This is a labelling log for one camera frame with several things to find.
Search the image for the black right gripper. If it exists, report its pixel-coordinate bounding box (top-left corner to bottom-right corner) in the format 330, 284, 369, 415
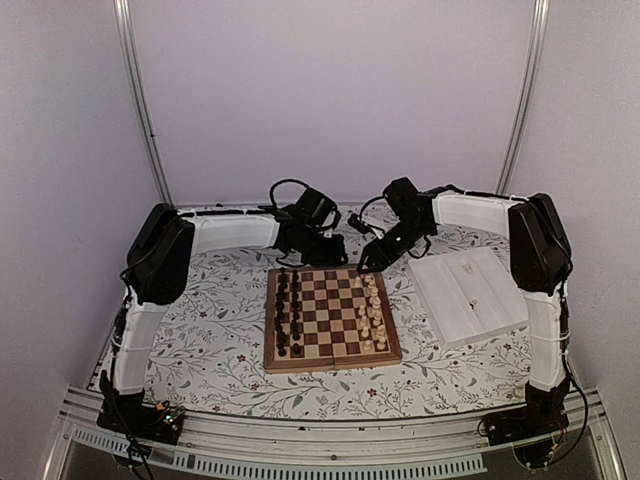
358, 217, 433, 273

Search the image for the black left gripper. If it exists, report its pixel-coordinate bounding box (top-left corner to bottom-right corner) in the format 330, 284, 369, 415
298, 227, 349, 268

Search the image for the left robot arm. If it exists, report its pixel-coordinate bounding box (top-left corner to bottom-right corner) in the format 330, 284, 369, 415
97, 186, 347, 445

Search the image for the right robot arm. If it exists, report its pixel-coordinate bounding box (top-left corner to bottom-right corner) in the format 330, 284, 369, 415
357, 177, 579, 470

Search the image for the row of dark chess pieces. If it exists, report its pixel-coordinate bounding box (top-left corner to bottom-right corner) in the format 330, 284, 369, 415
274, 268, 303, 359

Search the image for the wooden chess board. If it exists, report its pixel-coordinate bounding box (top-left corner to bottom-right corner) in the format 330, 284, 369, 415
264, 265, 403, 374

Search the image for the white three-compartment plastic tray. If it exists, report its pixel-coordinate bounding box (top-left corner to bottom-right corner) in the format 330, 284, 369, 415
407, 247, 529, 349

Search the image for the floral patterned table mat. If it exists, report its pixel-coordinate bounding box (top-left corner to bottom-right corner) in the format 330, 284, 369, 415
143, 225, 531, 420

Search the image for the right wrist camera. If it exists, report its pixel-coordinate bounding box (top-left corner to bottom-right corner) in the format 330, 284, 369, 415
347, 213, 385, 237

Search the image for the front aluminium rail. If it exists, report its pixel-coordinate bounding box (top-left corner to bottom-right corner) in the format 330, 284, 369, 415
43, 387, 627, 479

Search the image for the right aluminium frame post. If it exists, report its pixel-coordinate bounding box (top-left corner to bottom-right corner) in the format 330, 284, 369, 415
495, 0, 550, 195

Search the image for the aluminium frame post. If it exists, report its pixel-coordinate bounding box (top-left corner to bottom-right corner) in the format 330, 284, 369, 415
113, 0, 174, 205
495, 0, 550, 195

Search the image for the left aluminium frame post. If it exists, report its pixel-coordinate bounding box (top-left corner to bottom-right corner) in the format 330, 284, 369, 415
113, 0, 174, 205

